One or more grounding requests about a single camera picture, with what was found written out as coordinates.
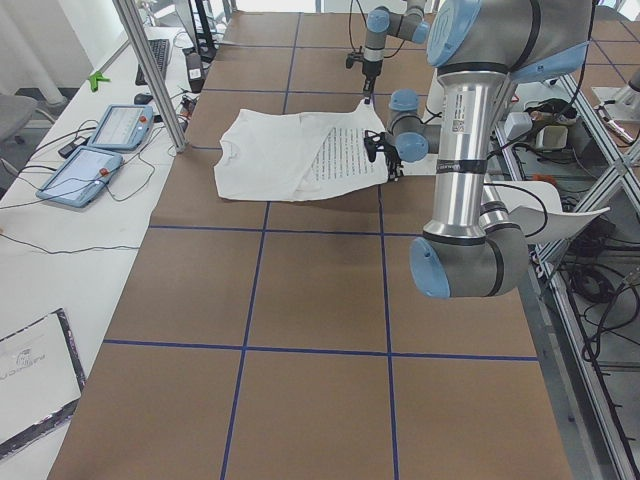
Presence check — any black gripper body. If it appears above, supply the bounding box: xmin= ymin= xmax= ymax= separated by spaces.
xmin=377 ymin=132 xmax=400 ymax=165
xmin=362 ymin=59 xmax=383 ymax=80

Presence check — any white long-sleeve printed shirt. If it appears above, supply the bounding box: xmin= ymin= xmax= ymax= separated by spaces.
xmin=214 ymin=101 xmax=388 ymax=202

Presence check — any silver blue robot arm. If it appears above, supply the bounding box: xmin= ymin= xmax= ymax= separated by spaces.
xmin=361 ymin=0 xmax=430 ymax=104
xmin=410 ymin=1 xmax=595 ymax=298

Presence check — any white plastic chair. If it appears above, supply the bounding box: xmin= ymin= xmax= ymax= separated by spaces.
xmin=492 ymin=181 xmax=610 ymax=244

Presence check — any black power adapter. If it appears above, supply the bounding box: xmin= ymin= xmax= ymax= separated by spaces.
xmin=185 ymin=52 xmax=205 ymax=93

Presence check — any black keyboard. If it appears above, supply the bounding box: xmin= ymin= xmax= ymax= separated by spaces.
xmin=134 ymin=38 xmax=172 ymax=86

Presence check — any black computer mouse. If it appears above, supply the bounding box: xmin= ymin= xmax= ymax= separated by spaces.
xmin=133 ymin=93 xmax=153 ymax=105

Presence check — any upper blue teach pendant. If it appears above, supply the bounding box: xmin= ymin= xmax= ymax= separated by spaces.
xmin=87 ymin=104 xmax=154 ymax=152

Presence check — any blue teach pendant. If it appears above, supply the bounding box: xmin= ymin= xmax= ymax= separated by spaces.
xmin=36 ymin=146 xmax=123 ymax=208
xmin=87 ymin=104 xmax=154 ymax=152

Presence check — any green plastic clamp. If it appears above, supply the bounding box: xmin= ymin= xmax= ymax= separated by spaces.
xmin=88 ymin=70 xmax=111 ymax=92

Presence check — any lower blue teach pendant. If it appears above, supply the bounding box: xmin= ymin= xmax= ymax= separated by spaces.
xmin=36 ymin=146 xmax=123 ymax=208

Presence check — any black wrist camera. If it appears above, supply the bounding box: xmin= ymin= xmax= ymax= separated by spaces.
xmin=345 ymin=47 xmax=363 ymax=69
xmin=363 ymin=130 xmax=386 ymax=163

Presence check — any aluminium frame post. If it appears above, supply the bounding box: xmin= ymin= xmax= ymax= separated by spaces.
xmin=112 ymin=0 xmax=187 ymax=153

